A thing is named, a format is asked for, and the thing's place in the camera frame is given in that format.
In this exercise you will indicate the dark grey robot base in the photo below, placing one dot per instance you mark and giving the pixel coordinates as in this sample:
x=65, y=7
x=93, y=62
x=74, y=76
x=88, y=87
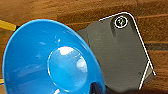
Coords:
x=123, y=56

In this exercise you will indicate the round pale base indicator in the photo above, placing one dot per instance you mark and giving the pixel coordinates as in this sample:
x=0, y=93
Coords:
x=120, y=21

